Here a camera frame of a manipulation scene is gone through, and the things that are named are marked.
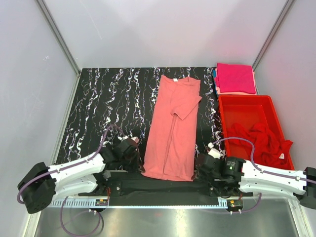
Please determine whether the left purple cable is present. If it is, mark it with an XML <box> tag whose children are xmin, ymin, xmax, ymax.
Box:
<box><xmin>16</xmin><ymin>124</ymin><xmax>130</xmax><ymax>235</ymax></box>

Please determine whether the magenta folded t shirt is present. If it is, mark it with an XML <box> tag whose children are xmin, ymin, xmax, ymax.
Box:
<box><xmin>216</xmin><ymin>63</ymin><xmax>255</xmax><ymax>94</ymax></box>

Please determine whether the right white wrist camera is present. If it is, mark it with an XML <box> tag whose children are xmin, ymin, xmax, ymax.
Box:
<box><xmin>207</xmin><ymin>143</ymin><xmax>221</xmax><ymax>159</ymax></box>

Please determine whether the blue folded t shirt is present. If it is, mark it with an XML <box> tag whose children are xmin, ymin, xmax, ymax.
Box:
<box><xmin>213</xmin><ymin>69</ymin><xmax>220</xmax><ymax>95</ymax></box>

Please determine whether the salmon pink t shirt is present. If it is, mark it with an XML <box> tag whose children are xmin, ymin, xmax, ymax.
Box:
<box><xmin>143</xmin><ymin>76</ymin><xmax>201</xmax><ymax>181</ymax></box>

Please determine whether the red t shirt in bin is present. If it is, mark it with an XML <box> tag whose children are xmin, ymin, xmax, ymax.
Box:
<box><xmin>227</xmin><ymin>123</ymin><xmax>293</xmax><ymax>169</ymax></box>

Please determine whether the aluminium corner post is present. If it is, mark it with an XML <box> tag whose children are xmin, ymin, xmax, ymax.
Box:
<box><xmin>35</xmin><ymin>0</ymin><xmax>81</xmax><ymax>76</ymax></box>
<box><xmin>252</xmin><ymin>0</ymin><xmax>296</xmax><ymax>70</ymax></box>

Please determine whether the red plastic bin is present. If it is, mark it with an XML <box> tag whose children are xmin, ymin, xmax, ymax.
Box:
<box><xmin>219</xmin><ymin>95</ymin><xmax>294</xmax><ymax>170</ymax></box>

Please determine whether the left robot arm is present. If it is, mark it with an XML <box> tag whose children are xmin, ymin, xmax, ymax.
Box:
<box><xmin>17</xmin><ymin>136</ymin><xmax>140</xmax><ymax>214</ymax></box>

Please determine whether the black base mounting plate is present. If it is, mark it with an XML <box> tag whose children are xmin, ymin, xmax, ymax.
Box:
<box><xmin>80</xmin><ymin>171</ymin><xmax>253</xmax><ymax>206</ymax></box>

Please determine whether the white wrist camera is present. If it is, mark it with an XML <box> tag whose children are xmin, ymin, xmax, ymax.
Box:
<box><xmin>207</xmin><ymin>143</ymin><xmax>221</xmax><ymax>159</ymax></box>
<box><xmin>131</xmin><ymin>136</ymin><xmax>139</xmax><ymax>144</ymax></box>

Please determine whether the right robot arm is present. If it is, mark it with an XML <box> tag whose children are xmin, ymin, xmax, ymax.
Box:
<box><xmin>194</xmin><ymin>154</ymin><xmax>316</xmax><ymax>209</ymax></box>

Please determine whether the right aluminium corner post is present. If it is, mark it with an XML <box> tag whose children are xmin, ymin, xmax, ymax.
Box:
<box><xmin>252</xmin><ymin>0</ymin><xmax>296</xmax><ymax>70</ymax></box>

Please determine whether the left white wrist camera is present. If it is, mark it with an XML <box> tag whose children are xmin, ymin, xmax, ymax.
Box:
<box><xmin>131</xmin><ymin>136</ymin><xmax>139</xmax><ymax>144</ymax></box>

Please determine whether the white cable duct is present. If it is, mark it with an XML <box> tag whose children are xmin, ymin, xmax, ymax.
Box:
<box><xmin>48</xmin><ymin>198</ymin><xmax>228</xmax><ymax>209</ymax></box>

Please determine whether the black marble pattern mat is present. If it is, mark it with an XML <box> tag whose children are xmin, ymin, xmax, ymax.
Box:
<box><xmin>55</xmin><ymin>67</ymin><xmax>225</xmax><ymax>164</ymax></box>

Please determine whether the purple cable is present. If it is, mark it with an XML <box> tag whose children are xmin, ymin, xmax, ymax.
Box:
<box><xmin>208</xmin><ymin>137</ymin><xmax>309</xmax><ymax>213</ymax></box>
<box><xmin>16</xmin><ymin>124</ymin><xmax>130</xmax><ymax>235</ymax></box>

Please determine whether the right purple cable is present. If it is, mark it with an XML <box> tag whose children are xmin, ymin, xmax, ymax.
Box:
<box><xmin>208</xmin><ymin>137</ymin><xmax>309</xmax><ymax>213</ymax></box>

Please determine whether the left aluminium corner post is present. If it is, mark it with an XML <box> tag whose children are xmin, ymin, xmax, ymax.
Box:
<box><xmin>35</xmin><ymin>0</ymin><xmax>81</xmax><ymax>76</ymax></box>

